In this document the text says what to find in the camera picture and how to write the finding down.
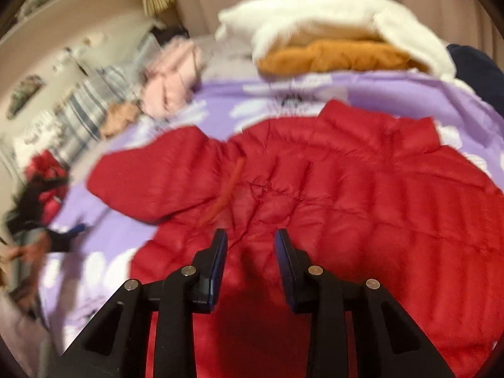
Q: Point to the purple floral bed sheet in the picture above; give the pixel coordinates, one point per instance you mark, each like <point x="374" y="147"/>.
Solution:
<point x="74" y="286"/>

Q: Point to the orange folded garment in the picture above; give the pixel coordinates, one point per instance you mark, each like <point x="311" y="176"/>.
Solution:
<point x="330" y="55"/>

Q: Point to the person left hand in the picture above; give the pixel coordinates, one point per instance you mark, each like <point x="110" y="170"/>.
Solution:
<point x="33" y="255"/>

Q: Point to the white wall shelf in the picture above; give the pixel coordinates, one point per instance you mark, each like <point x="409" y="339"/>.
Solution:
<point x="28" y="47"/>

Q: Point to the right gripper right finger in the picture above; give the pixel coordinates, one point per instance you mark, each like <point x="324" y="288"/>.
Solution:
<point x="356" y="329"/>

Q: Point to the black garment by pillow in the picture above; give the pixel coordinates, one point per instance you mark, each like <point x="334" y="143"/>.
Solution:
<point x="164" y="35"/>

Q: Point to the pink garment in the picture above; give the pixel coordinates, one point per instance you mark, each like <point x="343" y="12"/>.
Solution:
<point x="171" y="77"/>

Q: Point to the navy blue folded garment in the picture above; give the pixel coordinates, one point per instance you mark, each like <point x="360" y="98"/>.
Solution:
<point x="480" y="72"/>

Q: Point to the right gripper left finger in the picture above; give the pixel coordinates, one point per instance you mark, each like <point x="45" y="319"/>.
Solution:
<point x="155" y="317"/>

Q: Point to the red quilted down jacket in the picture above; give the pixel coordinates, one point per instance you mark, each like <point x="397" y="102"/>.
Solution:
<point x="367" y="195"/>

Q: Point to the white fleece garment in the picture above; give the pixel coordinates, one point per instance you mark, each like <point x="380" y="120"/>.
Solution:
<point x="268" y="25"/>

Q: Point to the tan small garment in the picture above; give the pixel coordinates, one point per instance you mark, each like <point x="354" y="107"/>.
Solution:
<point x="119" y="117"/>

